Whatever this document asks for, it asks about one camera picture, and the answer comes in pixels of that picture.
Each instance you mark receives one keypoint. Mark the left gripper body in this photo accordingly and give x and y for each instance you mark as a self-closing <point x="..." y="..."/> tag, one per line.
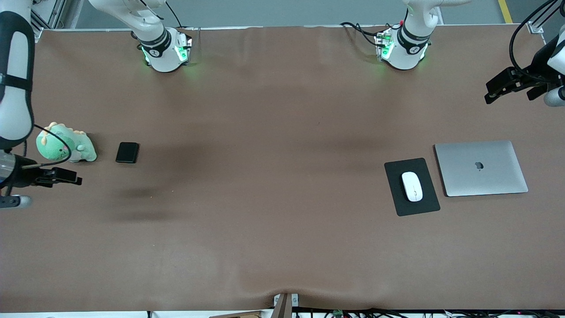
<point x="531" y="80"/>

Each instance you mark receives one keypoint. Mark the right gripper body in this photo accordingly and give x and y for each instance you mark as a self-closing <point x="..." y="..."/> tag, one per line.
<point x="23" y="176"/>

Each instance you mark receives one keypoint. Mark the black phone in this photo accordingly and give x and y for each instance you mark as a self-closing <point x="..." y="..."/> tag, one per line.
<point x="127" y="153"/>

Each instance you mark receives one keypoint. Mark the white computer mouse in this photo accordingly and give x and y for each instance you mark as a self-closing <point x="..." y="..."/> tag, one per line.
<point x="412" y="186"/>

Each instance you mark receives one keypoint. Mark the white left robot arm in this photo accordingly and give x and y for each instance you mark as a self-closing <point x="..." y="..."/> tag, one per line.
<point x="404" y="55"/>

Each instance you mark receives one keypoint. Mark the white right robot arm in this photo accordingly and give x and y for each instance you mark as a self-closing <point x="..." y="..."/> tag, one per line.
<point x="15" y="66"/>

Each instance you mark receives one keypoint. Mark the black mouse pad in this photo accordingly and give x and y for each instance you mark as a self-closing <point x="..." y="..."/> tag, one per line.
<point x="426" y="201"/>

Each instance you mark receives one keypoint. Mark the green dinosaur plush toy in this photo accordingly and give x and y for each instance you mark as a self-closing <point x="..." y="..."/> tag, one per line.
<point x="55" y="148"/>

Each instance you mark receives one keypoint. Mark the silver closed laptop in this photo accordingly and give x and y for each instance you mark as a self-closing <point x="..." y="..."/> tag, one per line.
<point x="481" y="168"/>

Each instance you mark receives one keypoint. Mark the brown table cover mat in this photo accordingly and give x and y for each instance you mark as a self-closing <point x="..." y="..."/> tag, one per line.
<point x="282" y="243"/>

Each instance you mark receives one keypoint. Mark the small green circuit board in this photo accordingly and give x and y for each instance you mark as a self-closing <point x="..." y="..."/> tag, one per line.
<point x="338" y="313"/>

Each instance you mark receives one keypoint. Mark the metal corner bracket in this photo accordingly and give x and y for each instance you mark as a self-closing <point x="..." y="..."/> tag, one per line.
<point x="536" y="28"/>

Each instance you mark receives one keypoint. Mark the aluminium frame structure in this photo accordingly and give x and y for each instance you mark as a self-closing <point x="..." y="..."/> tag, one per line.
<point x="55" y="11"/>

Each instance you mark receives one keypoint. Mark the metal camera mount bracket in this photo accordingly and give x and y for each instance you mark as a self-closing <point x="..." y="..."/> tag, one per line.
<point x="282" y="307"/>

